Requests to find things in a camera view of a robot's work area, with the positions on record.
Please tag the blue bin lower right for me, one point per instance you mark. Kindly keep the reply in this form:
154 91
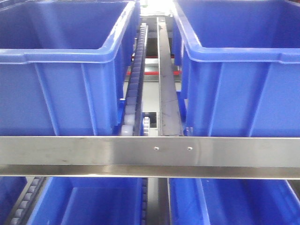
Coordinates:
233 202

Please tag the steel divider rail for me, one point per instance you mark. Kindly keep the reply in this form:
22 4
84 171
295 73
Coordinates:
170 119

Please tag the upper right blue bin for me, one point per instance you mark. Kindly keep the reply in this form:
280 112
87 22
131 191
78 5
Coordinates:
240 66

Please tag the upper left blue bin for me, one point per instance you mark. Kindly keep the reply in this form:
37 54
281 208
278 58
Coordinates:
63 65

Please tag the blue bin lower left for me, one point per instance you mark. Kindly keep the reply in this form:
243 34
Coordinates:
89 201

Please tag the lower roller track left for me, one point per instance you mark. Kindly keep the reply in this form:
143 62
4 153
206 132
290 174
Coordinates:
26 202

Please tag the roller track rail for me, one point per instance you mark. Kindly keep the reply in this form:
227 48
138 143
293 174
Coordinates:
133 115

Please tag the blue bin far left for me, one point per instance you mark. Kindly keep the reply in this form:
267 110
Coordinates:
10 190

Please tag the stainless steel shelf rack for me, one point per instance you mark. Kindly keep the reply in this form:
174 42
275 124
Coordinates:
137 156

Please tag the blue bin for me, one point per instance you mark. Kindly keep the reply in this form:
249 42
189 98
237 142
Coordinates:
240 66
89 201
10 190
63 65
233 202

